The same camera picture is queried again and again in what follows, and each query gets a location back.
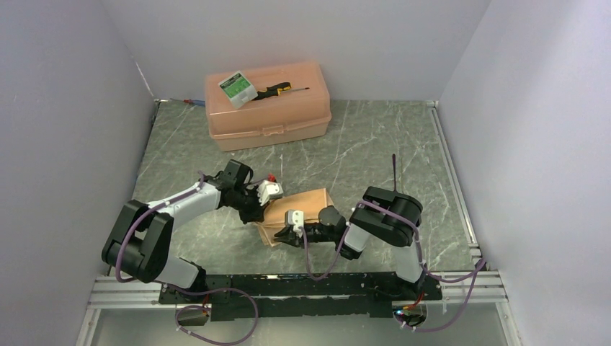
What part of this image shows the peach satin napkin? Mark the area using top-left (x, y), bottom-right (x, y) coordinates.
top-left (257, 188), bottom-right (334, 247)

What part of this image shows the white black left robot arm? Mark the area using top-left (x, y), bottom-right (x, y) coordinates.
top-left (101, 159), bottom-right (267, 303)

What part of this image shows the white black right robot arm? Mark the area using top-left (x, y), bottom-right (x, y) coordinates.
top-left (274, 187), bottom-right (425, 299)

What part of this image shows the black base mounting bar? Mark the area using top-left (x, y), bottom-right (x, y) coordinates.
top-left (159, 272), bottom-right (442, 321)

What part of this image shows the red blue pen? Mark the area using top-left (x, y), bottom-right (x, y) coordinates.
top-left (171, 98), bottom-right (205, 107)

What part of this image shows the peach plastic storage box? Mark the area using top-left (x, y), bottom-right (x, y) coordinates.
top-left (205, 61), bottom-right (331, 151)

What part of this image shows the green white small box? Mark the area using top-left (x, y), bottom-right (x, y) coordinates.
top-left (218, 71), bottom-right (258, 110)

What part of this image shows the yellow black screwdriver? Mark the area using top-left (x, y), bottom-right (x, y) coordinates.
top-left (253, 81), bottom-right (309, 101)

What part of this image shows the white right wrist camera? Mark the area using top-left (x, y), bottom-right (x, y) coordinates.
top-left (285, 210), bottom-right (305, 238)

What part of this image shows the aluminium frame rail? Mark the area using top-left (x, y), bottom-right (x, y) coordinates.
top-left (76, 99), bottom-right (521, 346)

